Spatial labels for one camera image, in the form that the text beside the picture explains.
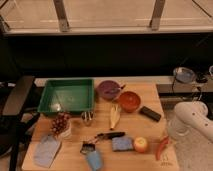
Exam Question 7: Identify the grey blue cloth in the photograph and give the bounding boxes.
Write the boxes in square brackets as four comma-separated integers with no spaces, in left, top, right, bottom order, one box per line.
[33,135,61,168]

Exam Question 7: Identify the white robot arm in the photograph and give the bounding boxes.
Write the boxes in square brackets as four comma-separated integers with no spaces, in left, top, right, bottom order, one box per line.
[167,101,213,143]

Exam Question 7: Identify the green plastic tray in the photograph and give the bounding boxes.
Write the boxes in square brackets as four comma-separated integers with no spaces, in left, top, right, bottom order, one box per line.
[38,79,94,115]

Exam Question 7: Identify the small metal cup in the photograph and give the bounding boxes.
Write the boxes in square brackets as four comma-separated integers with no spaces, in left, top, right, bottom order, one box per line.
[81,111,94,126]

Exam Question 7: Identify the yellow red apple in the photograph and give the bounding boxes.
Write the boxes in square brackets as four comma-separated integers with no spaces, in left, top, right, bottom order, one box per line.
[133,137,148,153]

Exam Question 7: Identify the metal bowl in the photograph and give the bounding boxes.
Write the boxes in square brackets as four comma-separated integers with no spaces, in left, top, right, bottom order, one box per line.
[173,67,196,84]

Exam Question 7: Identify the black rectangular block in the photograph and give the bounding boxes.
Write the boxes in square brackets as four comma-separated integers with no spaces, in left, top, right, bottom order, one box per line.
[139,106,161,122]

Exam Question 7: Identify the white cup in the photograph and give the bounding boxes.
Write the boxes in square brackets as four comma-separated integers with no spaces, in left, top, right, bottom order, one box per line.
[59,123,72,138]

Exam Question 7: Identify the orange bowl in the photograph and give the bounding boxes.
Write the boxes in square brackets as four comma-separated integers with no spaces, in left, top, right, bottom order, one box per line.
[118,91,141,113]

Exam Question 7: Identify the wooden cutting board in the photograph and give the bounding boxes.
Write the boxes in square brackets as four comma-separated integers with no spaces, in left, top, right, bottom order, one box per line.
[21,82,181,171]

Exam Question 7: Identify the blue sponge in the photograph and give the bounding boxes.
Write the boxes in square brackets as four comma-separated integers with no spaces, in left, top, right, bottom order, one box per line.
[112,136,133,151]

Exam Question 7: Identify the red chili pepper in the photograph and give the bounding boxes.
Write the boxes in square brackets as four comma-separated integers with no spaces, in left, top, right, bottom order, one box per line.
[155,136,169,161]

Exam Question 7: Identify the black chair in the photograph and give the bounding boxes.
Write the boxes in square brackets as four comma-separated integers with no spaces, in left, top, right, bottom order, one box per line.
[0,76,40,171]

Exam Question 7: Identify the black handled knife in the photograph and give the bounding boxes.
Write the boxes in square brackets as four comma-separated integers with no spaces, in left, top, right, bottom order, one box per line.
[95,132,126,139]

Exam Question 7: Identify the bunch of red grapes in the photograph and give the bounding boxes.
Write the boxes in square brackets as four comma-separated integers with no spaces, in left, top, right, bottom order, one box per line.
[51,113,70,135]

